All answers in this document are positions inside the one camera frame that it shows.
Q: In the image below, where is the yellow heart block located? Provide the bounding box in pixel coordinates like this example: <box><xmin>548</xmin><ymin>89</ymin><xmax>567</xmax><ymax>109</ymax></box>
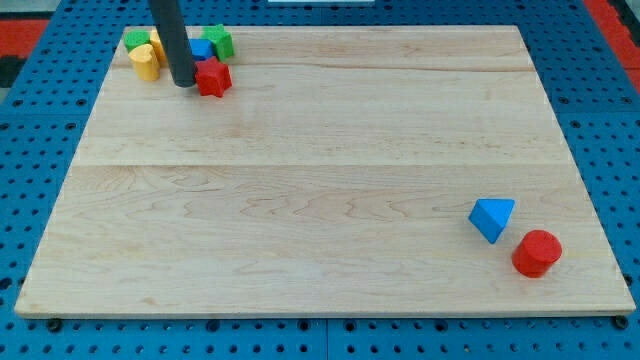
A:
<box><xmin>128</xmin><ymin>44</ymin><xmax>160</xmax><ymax>82</ymax></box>

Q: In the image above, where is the light wooden board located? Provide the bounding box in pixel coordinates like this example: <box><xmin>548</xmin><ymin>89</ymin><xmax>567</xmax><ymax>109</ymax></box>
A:
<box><xmin>15</xmin><ymin>25</ymin><xmax>635</xmax><ymax>319</ymax></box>

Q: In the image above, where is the red star block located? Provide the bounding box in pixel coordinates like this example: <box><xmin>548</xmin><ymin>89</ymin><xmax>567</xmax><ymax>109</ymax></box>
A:
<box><xmin>195</xmin><ymin>57</ymin><xmax>232</xmax><ymax>98</ymax></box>

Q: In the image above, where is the green star block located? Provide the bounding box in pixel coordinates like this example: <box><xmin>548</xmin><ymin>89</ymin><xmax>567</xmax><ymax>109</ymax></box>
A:
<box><xmin>201</xmin><ymin>24</ymin><xmax>235</xmax><ymax>61</ymax></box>

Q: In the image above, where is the blue triangle block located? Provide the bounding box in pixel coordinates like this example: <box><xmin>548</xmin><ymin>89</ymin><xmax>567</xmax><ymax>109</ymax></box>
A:
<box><xmin>468</xmin><ymin>198</ymin><xmax>516</xmax><ymax>244</ymax></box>

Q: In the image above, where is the blue cube block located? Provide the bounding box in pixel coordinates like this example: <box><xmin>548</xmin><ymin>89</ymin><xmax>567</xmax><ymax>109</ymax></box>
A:
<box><xmin>189</xmin><ymin>39</ymin><xmax>215</xmax><ymax>61</ymax></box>

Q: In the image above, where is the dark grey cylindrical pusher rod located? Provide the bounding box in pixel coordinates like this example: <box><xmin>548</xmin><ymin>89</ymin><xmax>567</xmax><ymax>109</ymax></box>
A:
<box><xmin>148</xmin><ymin>0</ymin><xmax>196</xmax><ymax>88</ymax></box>

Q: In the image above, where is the yellow block behind rod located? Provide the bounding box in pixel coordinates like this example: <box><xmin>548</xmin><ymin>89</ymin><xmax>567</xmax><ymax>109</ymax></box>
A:
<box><xmin>149</xmin><ymin>29</ymin><xmax>168</xmax><ymax>67</ymax></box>

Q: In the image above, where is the red cylinder block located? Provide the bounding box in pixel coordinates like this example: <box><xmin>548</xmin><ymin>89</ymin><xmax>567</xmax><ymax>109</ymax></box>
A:
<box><xmin>511</xmin><ymin>229</ymin><xmax>563</xmax><ymax>278</ymax></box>

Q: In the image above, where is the green round block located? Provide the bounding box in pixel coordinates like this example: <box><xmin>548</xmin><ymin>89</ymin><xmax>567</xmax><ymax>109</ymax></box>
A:
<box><xmin>123</xmin><ymin>30</ymin><xmax>150</xmax><ymax>53</ymax></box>

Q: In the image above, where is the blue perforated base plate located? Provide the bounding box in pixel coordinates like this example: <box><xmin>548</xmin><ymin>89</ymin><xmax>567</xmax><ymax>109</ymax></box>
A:
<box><xmin>1</xmin><ymin>0</ymin><xmax>639</xmax><ymax>359</ymax></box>

